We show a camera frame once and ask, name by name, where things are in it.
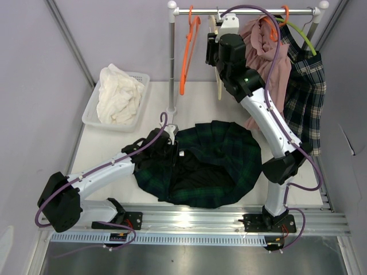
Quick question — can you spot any cream wooden hanger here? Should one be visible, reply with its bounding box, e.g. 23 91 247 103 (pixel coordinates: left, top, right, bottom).
208 15 222 101

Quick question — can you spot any green plaid skirt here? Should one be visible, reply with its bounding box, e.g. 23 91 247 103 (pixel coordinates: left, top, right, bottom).
135 120 262 209

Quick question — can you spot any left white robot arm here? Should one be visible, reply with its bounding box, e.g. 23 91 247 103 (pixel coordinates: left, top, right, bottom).
37 124 178 233

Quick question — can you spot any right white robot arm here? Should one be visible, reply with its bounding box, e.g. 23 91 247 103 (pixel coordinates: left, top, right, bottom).
206 33 311 231

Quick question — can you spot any pink pleated skirt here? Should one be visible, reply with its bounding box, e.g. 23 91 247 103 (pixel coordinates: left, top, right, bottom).
241 16 291 115

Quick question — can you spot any orange plastic hanger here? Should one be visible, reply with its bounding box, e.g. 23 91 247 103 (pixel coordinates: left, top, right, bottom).
179 5 201 96

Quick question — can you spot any orange hanger with pink skirt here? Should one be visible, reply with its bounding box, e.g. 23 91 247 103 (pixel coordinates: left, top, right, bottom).
261 5 290 42

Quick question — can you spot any lime green hanger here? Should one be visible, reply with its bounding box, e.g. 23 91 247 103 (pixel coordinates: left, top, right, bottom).
275 17 317 56

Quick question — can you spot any navy beige plaid skirt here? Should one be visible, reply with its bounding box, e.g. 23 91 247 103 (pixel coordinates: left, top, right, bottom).
280 22 326 156

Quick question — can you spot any white cloth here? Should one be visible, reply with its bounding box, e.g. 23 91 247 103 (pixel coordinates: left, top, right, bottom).
96 64 145 125

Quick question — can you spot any white plastic basket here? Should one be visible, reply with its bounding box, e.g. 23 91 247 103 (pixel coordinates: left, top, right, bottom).
82 65 150 132

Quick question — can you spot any metal clothes rack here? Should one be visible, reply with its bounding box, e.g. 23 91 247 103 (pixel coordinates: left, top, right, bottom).
166 1 329 122

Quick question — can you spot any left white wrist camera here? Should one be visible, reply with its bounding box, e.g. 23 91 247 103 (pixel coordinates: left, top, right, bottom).
164 124 179 144

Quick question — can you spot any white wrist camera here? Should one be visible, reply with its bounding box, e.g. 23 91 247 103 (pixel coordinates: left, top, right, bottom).
214 13 240 37
164 124 179 144

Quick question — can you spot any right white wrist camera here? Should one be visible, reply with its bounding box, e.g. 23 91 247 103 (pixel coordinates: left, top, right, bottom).
214 13 240 37

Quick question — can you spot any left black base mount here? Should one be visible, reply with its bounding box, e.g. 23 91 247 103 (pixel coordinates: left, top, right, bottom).
92 211 143 230

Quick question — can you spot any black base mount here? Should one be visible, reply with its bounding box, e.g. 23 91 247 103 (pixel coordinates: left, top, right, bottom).
92 211 143 230
241 213 296 233

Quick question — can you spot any slotted cable duct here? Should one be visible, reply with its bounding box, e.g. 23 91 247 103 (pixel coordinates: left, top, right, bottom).
50 231 267 247

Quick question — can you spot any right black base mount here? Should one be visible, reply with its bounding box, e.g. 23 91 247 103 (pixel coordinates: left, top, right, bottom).
241 213 296 233

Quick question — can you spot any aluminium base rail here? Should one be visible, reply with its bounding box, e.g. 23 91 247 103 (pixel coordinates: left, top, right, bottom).
40 202 352 236

